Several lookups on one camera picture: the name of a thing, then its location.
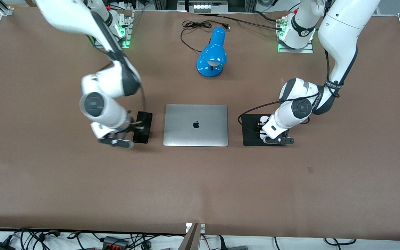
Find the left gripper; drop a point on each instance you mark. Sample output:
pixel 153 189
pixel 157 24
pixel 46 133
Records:
pixel 259 125

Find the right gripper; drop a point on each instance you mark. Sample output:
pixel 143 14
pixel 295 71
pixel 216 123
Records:
pixel 133 125

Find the black smartphone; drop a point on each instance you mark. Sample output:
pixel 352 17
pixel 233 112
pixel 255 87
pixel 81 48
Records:
pixel 143 133

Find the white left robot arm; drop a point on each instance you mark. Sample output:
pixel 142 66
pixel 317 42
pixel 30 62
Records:
pixel 339 38

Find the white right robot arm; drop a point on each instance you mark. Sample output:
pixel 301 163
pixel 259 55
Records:
pixel 109 80

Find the black mouse pad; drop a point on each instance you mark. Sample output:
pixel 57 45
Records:
pixel 250 137

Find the silver closed laptop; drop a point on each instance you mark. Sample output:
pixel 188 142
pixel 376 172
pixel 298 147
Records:
pixel 196 125

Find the blue desk lamp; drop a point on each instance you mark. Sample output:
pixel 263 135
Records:
pixel 213 53

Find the grey box with orange connectors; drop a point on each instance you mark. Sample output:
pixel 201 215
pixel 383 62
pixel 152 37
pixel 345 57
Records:
pixel 116 242

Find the white power strip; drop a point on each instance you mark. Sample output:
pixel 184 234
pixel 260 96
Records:
pixel 206 6

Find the black power adapter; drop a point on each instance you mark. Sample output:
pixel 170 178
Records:
pixel 0 246

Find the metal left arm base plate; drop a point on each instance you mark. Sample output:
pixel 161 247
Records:
pixel 283 48

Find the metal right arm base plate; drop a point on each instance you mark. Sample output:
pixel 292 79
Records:
pixel 125 38

